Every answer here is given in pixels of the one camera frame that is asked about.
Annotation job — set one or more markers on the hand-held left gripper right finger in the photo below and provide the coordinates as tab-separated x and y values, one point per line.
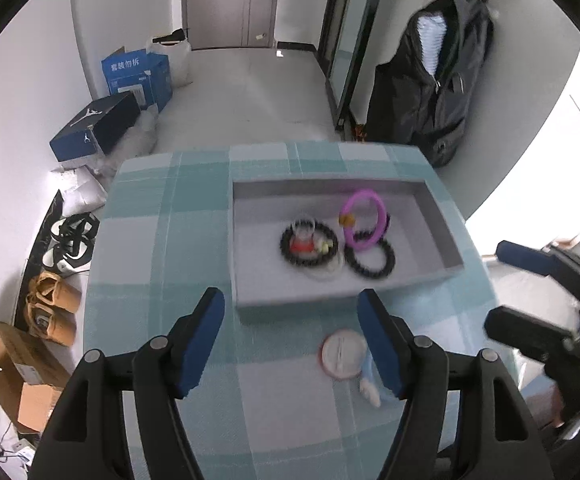
382	345

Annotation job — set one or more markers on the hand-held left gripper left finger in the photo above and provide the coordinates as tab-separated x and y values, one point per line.
199	345

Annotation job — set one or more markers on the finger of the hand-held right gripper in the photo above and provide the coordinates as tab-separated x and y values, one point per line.
520	255
525	332

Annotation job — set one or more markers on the grey cardboard box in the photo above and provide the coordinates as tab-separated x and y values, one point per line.
270	270

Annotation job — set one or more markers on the yellow bead charm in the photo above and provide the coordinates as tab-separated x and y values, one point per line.
325	247

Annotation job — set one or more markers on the red bead charm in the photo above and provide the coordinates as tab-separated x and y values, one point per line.
301	246

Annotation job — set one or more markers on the tan shoe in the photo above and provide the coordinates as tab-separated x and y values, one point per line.
54	290
49	322

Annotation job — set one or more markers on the black and white sneaker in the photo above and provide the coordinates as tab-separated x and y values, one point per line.
64	257
77	227

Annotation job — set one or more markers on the small brown cardboard box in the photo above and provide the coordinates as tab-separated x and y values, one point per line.
37	407

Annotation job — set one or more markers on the black backpack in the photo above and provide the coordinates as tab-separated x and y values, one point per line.
420	100

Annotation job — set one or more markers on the large brown cardboard box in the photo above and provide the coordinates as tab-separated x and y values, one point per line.
14	355

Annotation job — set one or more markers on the crumpled white plastic bag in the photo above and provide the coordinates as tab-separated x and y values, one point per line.
82	190

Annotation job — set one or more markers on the small orange object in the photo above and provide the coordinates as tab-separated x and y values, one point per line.
360	133

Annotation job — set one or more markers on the white plastic packaging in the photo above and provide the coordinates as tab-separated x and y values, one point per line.
134	135

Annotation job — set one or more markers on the dark blue shoe box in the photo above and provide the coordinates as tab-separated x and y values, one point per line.
99	120

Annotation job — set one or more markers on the black framed mirror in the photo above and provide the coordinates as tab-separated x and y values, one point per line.
355	35

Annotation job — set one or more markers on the blue cardboard box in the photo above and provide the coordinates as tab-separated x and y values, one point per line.
134	72

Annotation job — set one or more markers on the small black object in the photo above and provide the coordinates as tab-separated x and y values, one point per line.
174	36

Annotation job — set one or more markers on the grey door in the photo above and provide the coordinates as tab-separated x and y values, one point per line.
219	5

